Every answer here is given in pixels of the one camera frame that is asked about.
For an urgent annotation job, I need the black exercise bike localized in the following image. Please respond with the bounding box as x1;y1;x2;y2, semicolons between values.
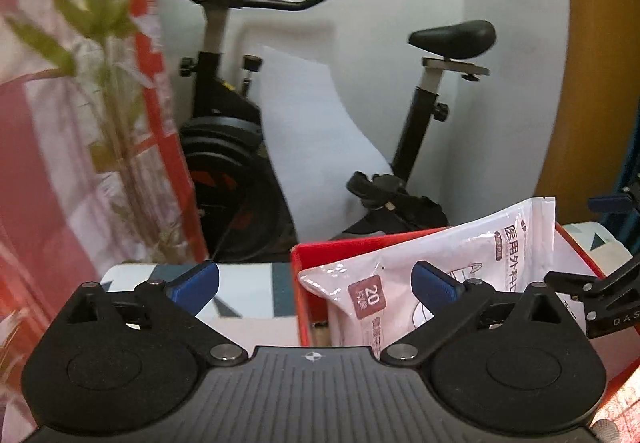
157;0;497;261

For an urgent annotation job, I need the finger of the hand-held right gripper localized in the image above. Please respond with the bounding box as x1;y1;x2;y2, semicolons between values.
588;187;640;214
543;270;608;296

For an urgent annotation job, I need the white face mask packet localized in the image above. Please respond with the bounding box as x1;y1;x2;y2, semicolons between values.
297;196;557;360

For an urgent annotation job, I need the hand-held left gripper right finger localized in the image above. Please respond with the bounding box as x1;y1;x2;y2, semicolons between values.
380;260;567;366

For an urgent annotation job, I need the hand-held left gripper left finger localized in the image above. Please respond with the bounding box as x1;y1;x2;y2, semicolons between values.
65;260;248;366

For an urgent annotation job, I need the white printed blanket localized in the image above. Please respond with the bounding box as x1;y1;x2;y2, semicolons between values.
99;220;633;335

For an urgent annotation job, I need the red white printed curtain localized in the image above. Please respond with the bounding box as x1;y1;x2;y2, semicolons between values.
0;0;210;443

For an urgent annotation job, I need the dark blue curtain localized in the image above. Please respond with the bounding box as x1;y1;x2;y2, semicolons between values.
597;88;640;254

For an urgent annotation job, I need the orange wooden door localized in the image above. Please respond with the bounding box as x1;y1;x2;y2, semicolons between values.
535;0;640;226

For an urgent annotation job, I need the red strawberry print box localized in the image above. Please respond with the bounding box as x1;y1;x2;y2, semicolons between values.
290;222;640;443

